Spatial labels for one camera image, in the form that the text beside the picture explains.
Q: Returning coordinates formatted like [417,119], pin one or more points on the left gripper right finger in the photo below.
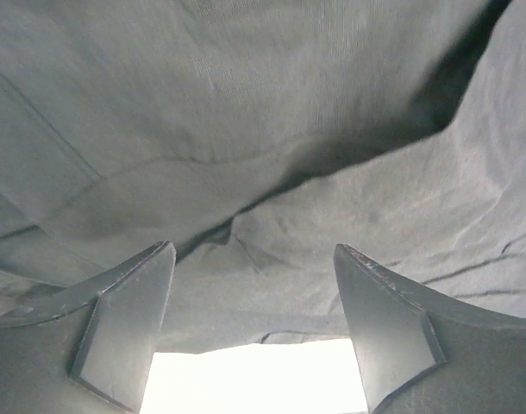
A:
[420,351]

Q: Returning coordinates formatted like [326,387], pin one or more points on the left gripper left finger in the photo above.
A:
[89,347]

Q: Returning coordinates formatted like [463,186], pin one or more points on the black long sleeve shirt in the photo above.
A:
[256,136]

